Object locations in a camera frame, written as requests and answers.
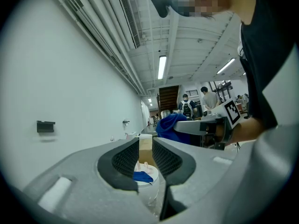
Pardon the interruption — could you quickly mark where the blue knitted cleaning cloth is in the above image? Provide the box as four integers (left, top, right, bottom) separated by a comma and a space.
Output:
156, 112, 191, 144

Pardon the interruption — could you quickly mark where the person's right forearm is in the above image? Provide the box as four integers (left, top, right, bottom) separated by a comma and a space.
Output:
230, 117, 264, 144

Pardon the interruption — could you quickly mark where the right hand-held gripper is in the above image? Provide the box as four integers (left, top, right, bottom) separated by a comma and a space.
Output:
174, 99, 241, 150

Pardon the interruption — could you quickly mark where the white ceiling air conditioner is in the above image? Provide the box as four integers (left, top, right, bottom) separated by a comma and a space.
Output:
105, 0, 141, 50

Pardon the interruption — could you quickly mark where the brown wooden staircase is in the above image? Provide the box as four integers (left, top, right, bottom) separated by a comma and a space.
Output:
158, 85, 180, 114

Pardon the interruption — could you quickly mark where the white ceiling pipe bundle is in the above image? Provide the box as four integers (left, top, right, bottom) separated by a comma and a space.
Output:
46, 0, 147, 95

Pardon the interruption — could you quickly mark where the black head-mounted camera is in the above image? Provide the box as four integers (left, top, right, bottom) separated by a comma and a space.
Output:
150, 0, 171, 18

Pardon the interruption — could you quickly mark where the large brown cardboard box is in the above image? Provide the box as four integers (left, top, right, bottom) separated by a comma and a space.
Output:
139, 134, 156, 168

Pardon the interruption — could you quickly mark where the black wall shelf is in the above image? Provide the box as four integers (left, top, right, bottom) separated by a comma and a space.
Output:
36, 120, 56, 133

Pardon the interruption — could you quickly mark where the long ceiling light tube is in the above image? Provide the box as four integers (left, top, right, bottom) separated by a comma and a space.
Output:
216, 57, 236, 75
157, 55, 167, 80

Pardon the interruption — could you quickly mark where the person in black shirt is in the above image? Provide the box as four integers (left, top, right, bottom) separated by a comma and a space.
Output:
240, 0, 299, 130

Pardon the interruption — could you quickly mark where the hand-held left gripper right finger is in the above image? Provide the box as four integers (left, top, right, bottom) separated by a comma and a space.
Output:
152, 137, 236, 222

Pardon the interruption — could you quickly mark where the white tankless smart toilet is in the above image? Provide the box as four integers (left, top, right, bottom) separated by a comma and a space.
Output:
134, 167, 161, 205

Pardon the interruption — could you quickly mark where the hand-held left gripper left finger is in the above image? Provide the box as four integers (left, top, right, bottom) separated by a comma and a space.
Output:
22, 137, 162, 224

